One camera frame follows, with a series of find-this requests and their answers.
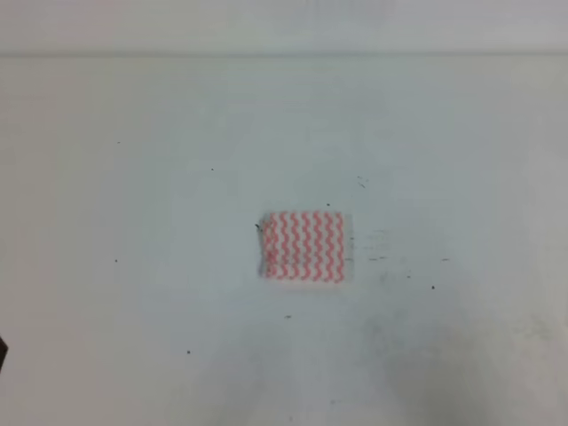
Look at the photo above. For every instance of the pink white wavy towel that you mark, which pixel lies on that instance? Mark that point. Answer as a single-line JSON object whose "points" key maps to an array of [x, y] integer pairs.
{"points": [[315, 246]]}

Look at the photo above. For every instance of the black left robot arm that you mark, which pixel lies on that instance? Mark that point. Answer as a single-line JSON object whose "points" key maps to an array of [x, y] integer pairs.
{"points": [[3, 351]]}

